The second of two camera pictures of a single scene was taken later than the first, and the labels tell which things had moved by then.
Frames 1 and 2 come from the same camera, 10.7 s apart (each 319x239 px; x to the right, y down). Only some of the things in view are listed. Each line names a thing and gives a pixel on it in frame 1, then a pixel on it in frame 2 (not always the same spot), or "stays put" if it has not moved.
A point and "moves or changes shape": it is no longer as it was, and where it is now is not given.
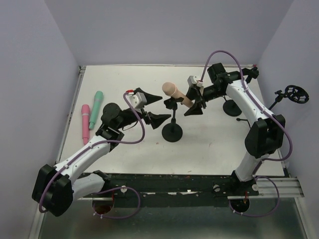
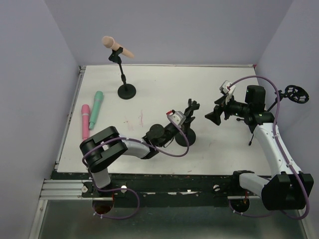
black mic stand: [172, 132] to [127, 91]
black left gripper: [144, 111] to [187, 117]
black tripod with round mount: [294, 93] stays put
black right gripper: [197, 97] to [223, 107]
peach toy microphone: [170, 88] to [109, 43]
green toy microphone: [98, 98] stays put
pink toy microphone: [85, 110] stays put
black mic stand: [231, 108] moves or changes shape
